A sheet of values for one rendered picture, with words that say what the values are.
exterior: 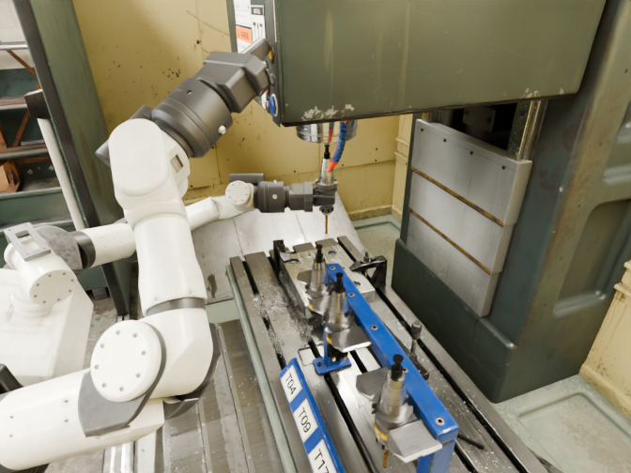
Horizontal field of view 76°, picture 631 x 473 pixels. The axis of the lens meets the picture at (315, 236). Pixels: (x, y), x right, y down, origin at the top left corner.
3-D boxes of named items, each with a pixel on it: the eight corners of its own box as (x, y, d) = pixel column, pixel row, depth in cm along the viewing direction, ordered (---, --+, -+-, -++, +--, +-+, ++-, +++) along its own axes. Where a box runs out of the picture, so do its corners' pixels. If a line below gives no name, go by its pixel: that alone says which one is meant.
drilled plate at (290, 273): (305, 319, 123) (305, 306, 121) (280, 267, 147) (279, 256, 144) (374, 301, 130) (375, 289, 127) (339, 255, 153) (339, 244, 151)
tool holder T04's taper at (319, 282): (331, 289, 89) (331, 264, 86) (312, 292, 88) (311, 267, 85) (326, 278, 93) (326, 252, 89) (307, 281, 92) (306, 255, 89)
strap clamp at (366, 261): (351, 294, 140) (352, 257, 132) (347, 288, 142) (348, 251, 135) (385, 285, 143) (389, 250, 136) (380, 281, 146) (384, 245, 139)
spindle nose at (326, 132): (365, 141, 101) (368, 90, 95) (302, 146, 98) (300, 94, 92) (346, 125, 114) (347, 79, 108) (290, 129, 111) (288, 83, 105)
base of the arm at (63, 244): (48, 320, 88) (-14, 306, 81) (61, 273, 97) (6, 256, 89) (81, 285, 82) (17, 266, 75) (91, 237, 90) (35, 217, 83)
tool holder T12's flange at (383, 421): (417, 429, 63) (419, 418, 61) (379, 436, 62) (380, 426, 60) (401, 395, 68) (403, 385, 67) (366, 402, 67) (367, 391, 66)
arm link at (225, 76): (256, 42, 54) (198, 102, 50) (284, 101, 61) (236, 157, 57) (199, 38, 61) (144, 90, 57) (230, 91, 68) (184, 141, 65)
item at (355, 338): (337, 356, 75) (337, 352, 74) (327, 336, 79) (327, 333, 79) (372, 345, 77) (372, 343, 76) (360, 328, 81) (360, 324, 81)
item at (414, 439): (397, 466, 57) (398, 464, 56) (379, 434, 61) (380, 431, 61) (440, 450, 59) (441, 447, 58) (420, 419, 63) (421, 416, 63)
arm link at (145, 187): (156, 110, 51) (174, 202, 46) (177, 151, 59) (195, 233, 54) (103, 123, 50) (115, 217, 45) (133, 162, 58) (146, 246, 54)
